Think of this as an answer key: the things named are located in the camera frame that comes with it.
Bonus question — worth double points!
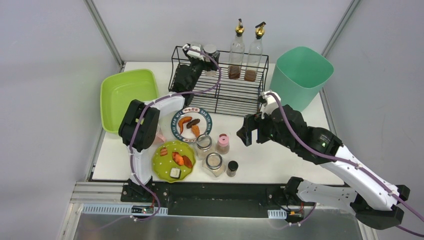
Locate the pink lid spice jar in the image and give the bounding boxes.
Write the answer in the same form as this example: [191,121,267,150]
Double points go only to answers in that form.
[216,133,230,155]

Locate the black lid spice jar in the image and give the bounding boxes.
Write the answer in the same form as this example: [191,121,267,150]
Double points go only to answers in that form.
[226,160,239,177]

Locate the silver lid pellet jar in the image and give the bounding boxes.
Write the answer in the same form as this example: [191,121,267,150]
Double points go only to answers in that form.
[203,44,220,77]

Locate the glass jar with metal ring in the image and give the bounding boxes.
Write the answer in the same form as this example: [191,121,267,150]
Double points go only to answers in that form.
[194,134,215,160]

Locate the glass jar with beige powder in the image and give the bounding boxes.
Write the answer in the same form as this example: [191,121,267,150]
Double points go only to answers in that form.
[202,152,226,178]

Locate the white plate with blue rim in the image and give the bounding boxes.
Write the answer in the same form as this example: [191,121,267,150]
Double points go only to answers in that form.
[170,106,213,144]

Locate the oil bottle with gold cap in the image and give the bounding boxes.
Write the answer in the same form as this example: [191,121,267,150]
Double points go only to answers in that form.
[228,18,245,80]

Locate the oil bottle with black spout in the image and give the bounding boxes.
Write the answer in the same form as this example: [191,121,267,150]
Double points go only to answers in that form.
[244,21,266,82]

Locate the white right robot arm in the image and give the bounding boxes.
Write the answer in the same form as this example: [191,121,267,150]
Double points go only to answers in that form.
[236,105,410,230]

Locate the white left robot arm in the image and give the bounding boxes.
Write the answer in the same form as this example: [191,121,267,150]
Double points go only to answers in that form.
[118,55,222,193]

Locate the orange shrimp toy food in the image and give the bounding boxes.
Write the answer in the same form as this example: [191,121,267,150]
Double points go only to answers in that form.
[178,116,193,134]

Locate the dark sea cucumber toy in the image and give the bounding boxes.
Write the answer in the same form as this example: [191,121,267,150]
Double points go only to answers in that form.
[186,118,201,129]

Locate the orange fried food piece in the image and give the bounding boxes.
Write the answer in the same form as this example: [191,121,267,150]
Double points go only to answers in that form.
[191,125,201,138]

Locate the green plastic waste bin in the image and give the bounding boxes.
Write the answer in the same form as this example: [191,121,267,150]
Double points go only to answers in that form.
[269,46,334,112]

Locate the red sausage toy piece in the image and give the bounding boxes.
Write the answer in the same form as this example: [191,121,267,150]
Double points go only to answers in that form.
[182,155,193,169]

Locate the pink cup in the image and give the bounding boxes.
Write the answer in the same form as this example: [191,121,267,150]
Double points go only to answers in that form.
[153,124,167,145]

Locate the lime green plastic basin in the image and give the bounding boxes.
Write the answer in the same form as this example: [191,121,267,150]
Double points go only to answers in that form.
[100,69,159,134]

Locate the green polka dot plate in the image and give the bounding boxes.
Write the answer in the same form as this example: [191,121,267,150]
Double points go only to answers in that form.
[151,141,196,183]

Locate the sausage slice toy food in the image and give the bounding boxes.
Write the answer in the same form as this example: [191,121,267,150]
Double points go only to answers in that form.
[160,147,168,157]

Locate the white sushi toy piece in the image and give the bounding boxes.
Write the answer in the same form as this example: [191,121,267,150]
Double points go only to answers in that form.
[169,167,182,179]

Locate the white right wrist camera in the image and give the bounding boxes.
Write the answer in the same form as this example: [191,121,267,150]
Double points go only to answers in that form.
[258,90,281,119]

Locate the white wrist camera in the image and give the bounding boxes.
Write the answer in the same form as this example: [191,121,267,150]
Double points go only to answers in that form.
[182,43,205,61]
[258,90,281,119]

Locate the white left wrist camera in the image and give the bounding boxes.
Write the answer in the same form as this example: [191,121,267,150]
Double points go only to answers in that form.
[182,43,205,61]

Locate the black wire rack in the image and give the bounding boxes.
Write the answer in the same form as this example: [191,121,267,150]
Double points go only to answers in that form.
[184,50,269,117]

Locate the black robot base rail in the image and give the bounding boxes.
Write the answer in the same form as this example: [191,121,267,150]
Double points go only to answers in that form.
[120,179,302,218]

